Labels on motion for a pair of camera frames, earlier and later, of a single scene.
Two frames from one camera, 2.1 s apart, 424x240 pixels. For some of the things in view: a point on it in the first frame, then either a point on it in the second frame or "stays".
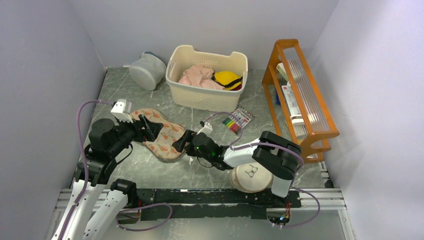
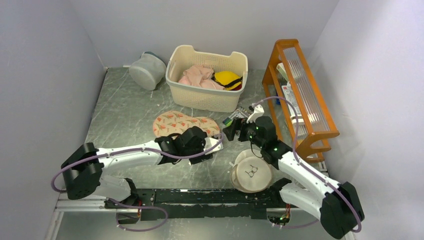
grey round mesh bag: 149,70 stays
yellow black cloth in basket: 228,80 stays
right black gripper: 179,145 → 238,124
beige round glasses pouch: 251,177 stays
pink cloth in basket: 200,76 stays
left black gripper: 150,131 → 200,158
